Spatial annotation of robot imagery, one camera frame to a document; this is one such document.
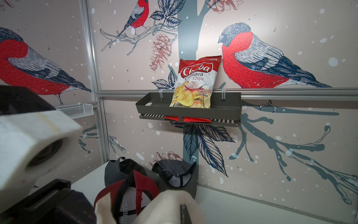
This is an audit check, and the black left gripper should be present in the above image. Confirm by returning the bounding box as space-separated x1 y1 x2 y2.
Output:
1 179 97 224

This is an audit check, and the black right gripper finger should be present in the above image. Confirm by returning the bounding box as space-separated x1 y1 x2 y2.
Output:
180 204 192 224

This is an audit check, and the cream baseball cap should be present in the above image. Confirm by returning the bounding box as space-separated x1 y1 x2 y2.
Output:
95 190 206 224

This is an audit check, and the red baseball cap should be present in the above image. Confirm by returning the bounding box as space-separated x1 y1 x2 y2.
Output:
94 170 160 224

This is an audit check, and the black baseball cap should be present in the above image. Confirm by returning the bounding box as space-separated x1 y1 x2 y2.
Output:
152 160 198 198

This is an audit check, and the dark grey baseball cap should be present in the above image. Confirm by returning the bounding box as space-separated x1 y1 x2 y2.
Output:
104 157 159 187

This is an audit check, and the Chuba cassava chips bag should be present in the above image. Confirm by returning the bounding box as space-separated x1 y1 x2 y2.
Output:
170 56 222 109

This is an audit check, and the white wire wall basket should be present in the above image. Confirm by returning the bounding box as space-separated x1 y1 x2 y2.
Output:
55 103 94 119

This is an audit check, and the black wall basket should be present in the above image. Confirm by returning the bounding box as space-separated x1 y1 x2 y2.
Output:
136 90 242 127

